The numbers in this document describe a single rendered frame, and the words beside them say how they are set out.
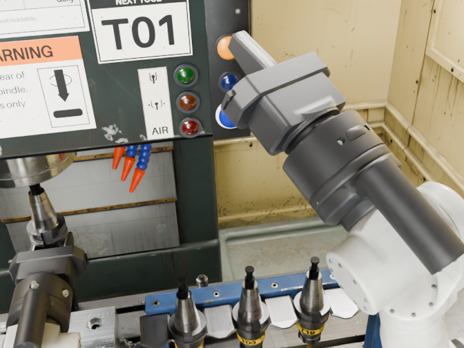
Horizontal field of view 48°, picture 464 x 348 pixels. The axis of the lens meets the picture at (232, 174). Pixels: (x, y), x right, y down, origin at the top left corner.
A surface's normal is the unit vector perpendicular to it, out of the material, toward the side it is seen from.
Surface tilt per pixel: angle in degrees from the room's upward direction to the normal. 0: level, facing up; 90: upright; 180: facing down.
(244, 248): 0
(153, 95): 90
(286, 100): 30
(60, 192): 90
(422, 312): 19
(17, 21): 90
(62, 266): 1
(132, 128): 90
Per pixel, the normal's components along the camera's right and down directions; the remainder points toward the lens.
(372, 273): 0.07, -0.22
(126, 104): 0.17, 0.55
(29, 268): -0.04, -0.84
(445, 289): -0.79, -0.10
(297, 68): 0.29, -0.51
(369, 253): -0.18, -0.55
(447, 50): -0.99, 0.12
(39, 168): 0.60, 0.43
